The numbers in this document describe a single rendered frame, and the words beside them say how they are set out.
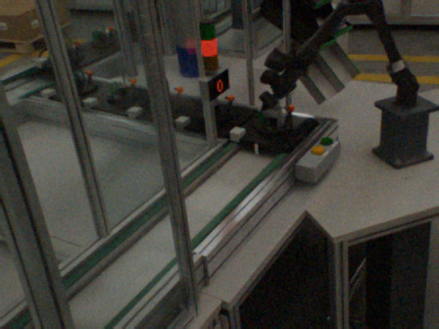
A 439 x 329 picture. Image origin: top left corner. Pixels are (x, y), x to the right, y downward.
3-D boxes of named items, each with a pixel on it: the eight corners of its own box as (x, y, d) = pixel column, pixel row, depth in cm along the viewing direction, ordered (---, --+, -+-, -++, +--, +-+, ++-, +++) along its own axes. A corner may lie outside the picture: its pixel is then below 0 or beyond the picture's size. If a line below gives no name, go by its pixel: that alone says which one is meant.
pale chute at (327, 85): (338, 93, 230) (345, 87, 227) (318, 105, 223) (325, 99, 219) (296, 36, 233) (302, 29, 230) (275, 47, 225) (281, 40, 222)
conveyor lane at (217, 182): (317, 145, 222) (317, 121, 217) (191, 278, 163) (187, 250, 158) (253, 132, 236) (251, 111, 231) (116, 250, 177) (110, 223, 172)
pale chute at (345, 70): (353, 78, 241) (361, 72, 237) (334, 90, 233) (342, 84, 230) (313, 24, 244) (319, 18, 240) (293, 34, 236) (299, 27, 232)
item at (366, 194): (578, 167, 198) (580, 160, 196) (332, 245, 174) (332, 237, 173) (435, 94, 256) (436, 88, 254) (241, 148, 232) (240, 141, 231)
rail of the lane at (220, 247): (338, 142, 222) (338, 117, 216) (210, 285, 159) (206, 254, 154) (324, 140, 225) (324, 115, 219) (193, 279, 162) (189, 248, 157)
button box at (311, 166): (340, 155, 206) (340, 139, 203) (315, 183, 191) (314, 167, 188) (321, 151, 209) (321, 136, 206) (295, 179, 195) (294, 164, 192)
